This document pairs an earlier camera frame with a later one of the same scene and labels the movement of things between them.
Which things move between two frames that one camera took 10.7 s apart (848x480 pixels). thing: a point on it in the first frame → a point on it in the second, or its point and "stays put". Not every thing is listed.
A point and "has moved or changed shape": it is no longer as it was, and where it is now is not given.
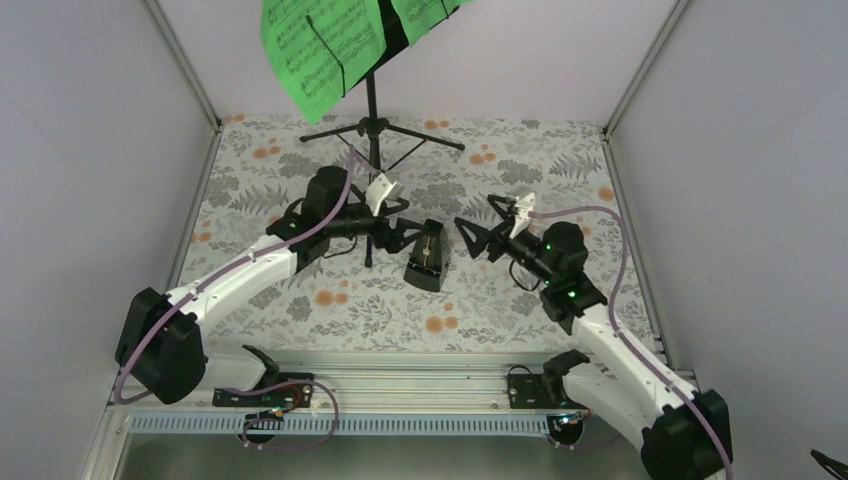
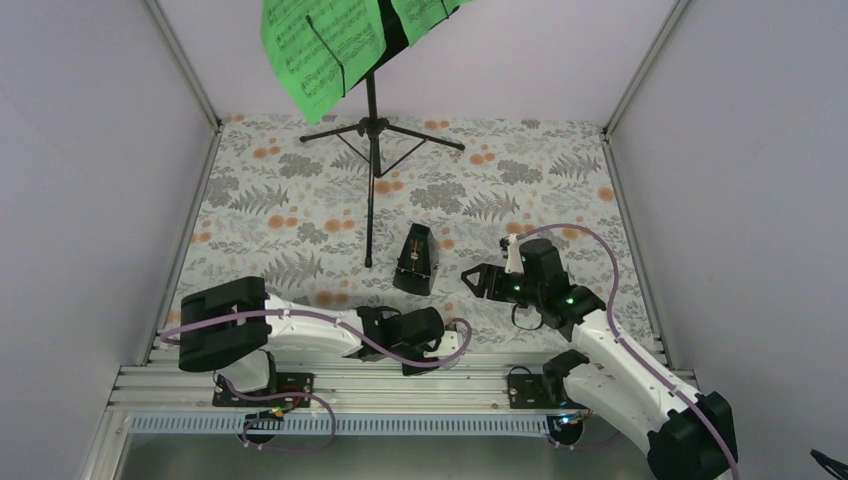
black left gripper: [392, 243] → [410, 370]
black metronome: [429, 258] has moved or changed shape
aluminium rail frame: [389, 383] stays put
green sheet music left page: [321, 49] stays put
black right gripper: [482, 238] → [489, 277]
